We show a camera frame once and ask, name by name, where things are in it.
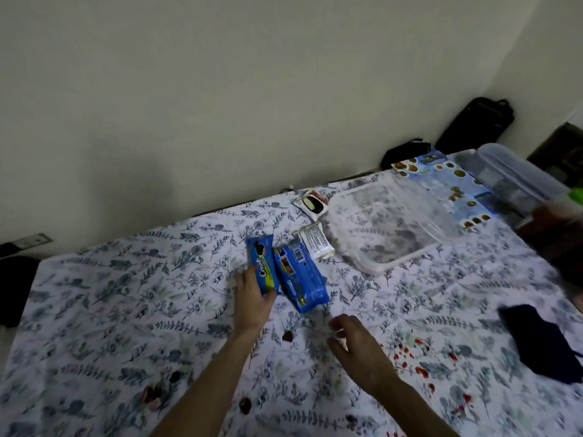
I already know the person's right hand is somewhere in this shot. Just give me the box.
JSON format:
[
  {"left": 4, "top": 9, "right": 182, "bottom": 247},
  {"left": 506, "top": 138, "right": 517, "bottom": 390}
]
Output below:
[{"left": 326, "top": 314, "right": 402, "bottom": 393}]

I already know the person's left hand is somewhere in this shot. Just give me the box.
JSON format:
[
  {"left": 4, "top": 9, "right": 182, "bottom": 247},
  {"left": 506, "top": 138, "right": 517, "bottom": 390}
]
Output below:
[{"left": 232, "top": 266, "right": 279, "bottom": 335}]

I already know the blue green cookie packet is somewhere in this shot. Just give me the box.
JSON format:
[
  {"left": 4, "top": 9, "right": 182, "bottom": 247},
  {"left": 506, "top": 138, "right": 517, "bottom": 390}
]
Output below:
[{"left": 246, "top": 235, "right": 280, "bottom": 296}]

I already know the person's right forearm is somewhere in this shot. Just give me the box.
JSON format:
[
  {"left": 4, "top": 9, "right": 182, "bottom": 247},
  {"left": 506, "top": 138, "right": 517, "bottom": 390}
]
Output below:
[{"left": 373, "top": 373, "right": 462, "bottom": 437}]

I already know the person's left forearm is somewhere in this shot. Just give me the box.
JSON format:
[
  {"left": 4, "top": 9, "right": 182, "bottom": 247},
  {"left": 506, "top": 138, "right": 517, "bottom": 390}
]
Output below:
[{"left": 150, "top": 326, "right": 265, "bottom": 437}]

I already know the large blue cookie packet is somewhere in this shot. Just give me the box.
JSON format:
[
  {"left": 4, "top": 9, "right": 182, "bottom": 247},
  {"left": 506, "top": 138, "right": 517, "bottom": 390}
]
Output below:
[{"left": 272, "top": 243, "right": 330, "bottom": 314}]

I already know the white foil snack packet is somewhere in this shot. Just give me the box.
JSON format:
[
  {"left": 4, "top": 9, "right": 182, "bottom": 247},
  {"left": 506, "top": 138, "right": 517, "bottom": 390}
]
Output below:
[{"left": 292, "top": 222, "right": 337, "bottom": 263}]

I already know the white black red snack packet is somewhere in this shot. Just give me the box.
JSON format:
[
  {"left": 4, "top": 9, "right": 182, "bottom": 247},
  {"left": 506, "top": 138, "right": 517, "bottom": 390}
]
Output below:
[{"left": 292, "top": 189, "right": 330, "bottom": 222}]

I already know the clear plastic tray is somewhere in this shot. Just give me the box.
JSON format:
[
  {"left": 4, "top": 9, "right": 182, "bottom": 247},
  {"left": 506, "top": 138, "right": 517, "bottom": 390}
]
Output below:
[{"left": 326, "top": 179, "right": 466, "bottom": 276}]

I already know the floral bedsheet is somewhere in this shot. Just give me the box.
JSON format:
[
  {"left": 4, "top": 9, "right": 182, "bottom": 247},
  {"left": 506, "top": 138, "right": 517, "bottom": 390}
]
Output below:
[{"left": 0, "top": 149, "right": 583, "bottom": 437}]

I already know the black pouch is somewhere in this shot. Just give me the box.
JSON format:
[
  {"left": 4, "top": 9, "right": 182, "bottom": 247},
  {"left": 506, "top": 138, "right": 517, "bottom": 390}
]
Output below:
[{"left": 380, "top": 138, "right": 431, "bottom": 171}]

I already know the blue printed snack bag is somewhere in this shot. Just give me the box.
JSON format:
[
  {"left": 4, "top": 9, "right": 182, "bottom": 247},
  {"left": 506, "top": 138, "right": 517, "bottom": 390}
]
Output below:
[{"left": 391, "top": 150, "right": 498, "bottom": 231}]

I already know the dark navy cloth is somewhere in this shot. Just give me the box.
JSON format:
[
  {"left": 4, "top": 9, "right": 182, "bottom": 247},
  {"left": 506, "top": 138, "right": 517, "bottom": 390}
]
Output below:
[{"left": 497, "top": 304, "right": 583, "bottom": 385}]

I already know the dark brown jar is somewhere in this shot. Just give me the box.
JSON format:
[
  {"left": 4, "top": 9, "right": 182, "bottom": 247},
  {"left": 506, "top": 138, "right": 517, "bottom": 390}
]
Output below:
[{"left": 517, "top": 202, "right": 583, "bottom": 288}]

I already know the clear plastic lidded container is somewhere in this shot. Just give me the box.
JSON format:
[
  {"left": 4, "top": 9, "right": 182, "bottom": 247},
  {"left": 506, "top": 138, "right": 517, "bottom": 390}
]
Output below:
[{"left": 464, "top": 143, "right": 571, "bottom": 220}]

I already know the grey power strip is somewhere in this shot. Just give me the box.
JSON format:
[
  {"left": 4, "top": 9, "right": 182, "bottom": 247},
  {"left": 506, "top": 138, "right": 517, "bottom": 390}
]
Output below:
[{"left": 0, "top": 232, "right": 53, "bottom": 258}]

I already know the black round object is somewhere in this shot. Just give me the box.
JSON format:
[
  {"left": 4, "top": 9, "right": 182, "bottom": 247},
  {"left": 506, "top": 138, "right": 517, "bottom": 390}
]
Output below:
[{"left": 0, "top": 256, "right": 41, "bottom": 328}]

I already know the black backpack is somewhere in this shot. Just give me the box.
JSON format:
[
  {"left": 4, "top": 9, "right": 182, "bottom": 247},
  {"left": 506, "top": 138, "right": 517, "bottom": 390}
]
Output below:
[{"left": 435, "top": 97, "right": 516, "bottom": 155}]

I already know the dark wooden furniture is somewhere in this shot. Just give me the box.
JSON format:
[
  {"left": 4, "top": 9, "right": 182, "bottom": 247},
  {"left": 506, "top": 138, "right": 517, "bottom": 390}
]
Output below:
[{"left": 527, "top": 122, "right": 583, "bottom": 183}]

